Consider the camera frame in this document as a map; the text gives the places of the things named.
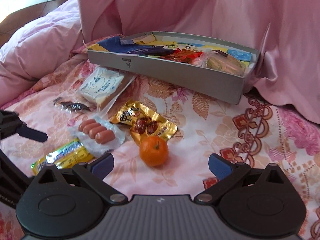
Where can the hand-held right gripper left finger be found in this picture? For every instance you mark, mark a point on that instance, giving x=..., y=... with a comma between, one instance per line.
x=102, y=165

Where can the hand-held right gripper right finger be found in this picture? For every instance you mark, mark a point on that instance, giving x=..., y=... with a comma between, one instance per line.
x=220, y=166

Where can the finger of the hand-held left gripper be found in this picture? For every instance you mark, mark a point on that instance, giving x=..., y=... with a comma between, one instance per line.
x=32, y=133

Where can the dark dried fruit packet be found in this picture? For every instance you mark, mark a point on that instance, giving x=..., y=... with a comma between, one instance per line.
x=72, y=106

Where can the orange mandarin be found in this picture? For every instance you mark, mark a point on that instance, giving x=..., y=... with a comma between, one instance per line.
x=153, y=152

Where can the golden foil snack packet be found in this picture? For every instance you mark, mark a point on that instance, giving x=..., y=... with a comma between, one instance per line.
x=150, y=125

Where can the white toast bread packet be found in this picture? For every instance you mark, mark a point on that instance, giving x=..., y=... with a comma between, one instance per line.
x=102, y=85

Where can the pink rice cracker packet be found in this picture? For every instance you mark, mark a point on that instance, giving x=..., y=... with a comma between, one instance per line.
x=222, y=62

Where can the grey box with cartoon lining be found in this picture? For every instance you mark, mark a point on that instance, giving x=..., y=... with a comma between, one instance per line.
x=175, y=72

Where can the orange-red snack packet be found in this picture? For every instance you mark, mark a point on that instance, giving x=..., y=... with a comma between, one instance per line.
x=187, y=55

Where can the clear sausage packet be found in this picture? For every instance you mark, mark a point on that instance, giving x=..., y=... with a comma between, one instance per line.
x=96, y=130

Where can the yellow green snack packet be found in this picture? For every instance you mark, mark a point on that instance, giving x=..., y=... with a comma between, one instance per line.
x=65, y=155

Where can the floral bed sheet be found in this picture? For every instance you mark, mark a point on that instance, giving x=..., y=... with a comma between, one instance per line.
x=200, y=120

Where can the pale pink duvet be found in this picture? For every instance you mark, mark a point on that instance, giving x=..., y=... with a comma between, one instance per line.
x=37, y=50

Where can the brown wooden headboard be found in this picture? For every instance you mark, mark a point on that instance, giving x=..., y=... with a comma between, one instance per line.
x=37, y=7

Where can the pink curtain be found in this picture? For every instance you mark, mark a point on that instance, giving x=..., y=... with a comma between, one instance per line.
x=200, y=5

